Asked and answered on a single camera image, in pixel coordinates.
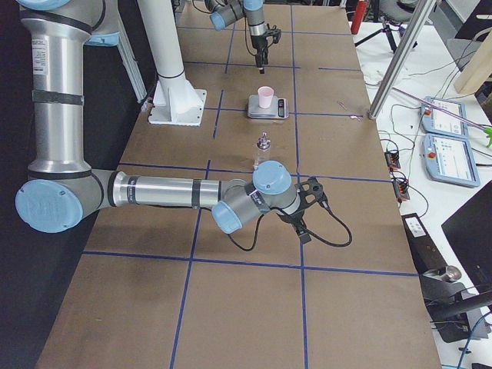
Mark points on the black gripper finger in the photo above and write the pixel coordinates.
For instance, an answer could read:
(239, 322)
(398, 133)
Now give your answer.
(302, 233)

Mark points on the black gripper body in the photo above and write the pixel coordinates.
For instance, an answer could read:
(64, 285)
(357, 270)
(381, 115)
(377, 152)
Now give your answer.
(257, 41)
(295, 216)

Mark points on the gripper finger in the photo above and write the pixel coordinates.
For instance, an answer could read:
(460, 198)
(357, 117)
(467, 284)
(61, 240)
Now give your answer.
(263, 60)
(258, 60)

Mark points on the clear glass sauce bottle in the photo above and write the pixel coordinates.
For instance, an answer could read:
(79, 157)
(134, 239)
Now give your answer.
(263, 150)

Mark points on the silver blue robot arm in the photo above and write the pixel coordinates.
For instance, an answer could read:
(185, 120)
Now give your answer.
(63, 188)
(225, 13)

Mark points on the orange connector module near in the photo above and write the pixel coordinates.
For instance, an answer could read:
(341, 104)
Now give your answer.
(400, 186)

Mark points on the orange connector module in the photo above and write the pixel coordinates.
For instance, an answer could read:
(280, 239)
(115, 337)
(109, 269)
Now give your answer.
(400, 186)
(392, 160)

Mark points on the red cylinder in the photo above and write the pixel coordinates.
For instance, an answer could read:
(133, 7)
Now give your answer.
(359, 14)

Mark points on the orange connector module far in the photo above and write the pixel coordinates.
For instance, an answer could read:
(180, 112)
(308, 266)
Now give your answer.
(392, 160)

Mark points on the black box with label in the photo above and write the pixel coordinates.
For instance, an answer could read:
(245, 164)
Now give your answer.
(427, 259)

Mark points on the black clamp with metal knob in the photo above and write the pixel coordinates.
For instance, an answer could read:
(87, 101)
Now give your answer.
(454, 309)

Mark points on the black monitor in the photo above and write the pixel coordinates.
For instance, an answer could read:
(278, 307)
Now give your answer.
(468, 232)

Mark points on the near blue teach pendant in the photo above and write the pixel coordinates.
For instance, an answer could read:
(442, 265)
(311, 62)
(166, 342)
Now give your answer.
(450, 160)

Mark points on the blue teach pendant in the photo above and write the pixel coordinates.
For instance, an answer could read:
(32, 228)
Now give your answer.
(438, 122)
(450, 160)

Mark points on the far blue teach pendant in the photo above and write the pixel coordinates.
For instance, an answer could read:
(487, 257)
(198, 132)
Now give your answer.
(438, 122)

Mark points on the pink green grabber stick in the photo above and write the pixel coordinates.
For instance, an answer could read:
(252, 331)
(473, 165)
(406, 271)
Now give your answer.
(485, 130)

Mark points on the wooden beam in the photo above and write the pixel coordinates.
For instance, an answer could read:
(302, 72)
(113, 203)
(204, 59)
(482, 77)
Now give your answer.
(478, 70)

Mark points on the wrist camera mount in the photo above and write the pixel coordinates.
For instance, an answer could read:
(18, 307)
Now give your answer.
(272, 36)
(311, 190)

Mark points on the white camera pole with base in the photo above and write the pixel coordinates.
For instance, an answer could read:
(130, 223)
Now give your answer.
(175, 102)

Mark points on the aluminium frame post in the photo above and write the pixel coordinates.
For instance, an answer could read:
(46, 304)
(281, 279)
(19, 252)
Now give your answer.
(417, 22)

